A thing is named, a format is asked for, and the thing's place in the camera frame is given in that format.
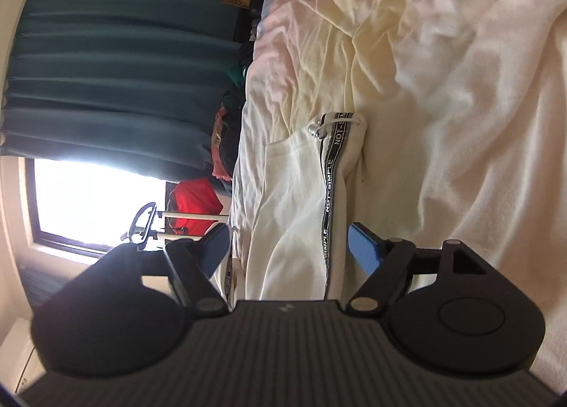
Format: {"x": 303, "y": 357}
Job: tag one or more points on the red cloth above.
{"x": 195, "y": 203}

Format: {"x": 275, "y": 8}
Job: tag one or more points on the window with dark frame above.
{"x": 93, "y": 198}

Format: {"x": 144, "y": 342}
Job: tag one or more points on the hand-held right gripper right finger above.
{"x": 364, "y": 249}

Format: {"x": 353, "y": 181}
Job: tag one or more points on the black clothing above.
{"x": 232, "y": 101}

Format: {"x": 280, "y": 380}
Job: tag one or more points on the pastel bed sheet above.
{"x": 443, "y": 79}

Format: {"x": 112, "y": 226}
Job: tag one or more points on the garment steamer stand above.
{"x": 148, "y": 223}

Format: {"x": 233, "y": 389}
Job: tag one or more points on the pink clothing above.
{"x": 220, "y": 136}

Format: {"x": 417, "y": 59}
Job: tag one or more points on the teal curtain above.
{"x": 115, "y": 65}

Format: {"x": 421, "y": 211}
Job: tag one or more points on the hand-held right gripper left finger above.
{"x": 216, "y": 249}

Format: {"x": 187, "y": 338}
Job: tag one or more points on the white pants with striped band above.
{"x": 294, "y": 194}

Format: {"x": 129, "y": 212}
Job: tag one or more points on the green clothing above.
{"x": 237, "y": 72}

